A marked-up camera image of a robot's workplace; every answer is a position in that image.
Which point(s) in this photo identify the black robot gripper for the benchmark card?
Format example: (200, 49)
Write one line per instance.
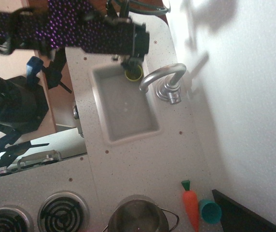
(129, 39)

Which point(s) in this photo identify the silver curved faucet spout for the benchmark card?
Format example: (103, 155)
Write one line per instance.
(178, 69)

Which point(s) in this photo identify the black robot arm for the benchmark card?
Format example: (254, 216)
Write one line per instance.
(72, 23)

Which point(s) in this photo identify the silver faucet base and knob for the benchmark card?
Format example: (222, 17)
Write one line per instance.
(168, 92)

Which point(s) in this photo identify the yellow-green plastic cup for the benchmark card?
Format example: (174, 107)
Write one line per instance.
(134, 74)

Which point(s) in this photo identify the white rectangular sink basin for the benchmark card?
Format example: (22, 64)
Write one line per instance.
(125, 113)

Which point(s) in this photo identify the silver stove knob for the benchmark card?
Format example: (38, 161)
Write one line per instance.
(75, 111)

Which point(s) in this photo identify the white toy kitchen counter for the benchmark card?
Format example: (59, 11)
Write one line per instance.
(111, 172)

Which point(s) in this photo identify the upper blue black clamp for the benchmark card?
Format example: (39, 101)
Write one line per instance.
(53, 73)

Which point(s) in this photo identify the blue black clamp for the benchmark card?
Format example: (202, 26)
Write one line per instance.
(53, 73)
(11, 151)

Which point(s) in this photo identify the orange toy carrot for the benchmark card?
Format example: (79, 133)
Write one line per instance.
(190, 202)

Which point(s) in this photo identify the stainless steel pot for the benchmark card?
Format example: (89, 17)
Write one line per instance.
(139, 213)

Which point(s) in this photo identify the lower blue black clamp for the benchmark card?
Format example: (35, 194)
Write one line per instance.
(11, 151)

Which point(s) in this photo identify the right black coil burner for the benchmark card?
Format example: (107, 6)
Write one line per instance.
(64, 211)

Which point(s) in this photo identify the black coil burner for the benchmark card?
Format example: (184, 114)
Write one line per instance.
(64, 211)
(15, 219)

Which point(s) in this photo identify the teal plastic cup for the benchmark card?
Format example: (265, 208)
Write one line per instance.
(210, 212)

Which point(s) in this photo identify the black shelf corner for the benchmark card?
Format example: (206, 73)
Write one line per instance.
(237, 218)

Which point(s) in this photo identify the left black coil burner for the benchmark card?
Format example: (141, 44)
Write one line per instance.
(15, 219)

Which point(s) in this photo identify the silver oven door handle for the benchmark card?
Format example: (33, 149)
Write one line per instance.
(44, 157)

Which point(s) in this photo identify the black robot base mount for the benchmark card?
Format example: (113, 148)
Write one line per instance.
(22, 108)

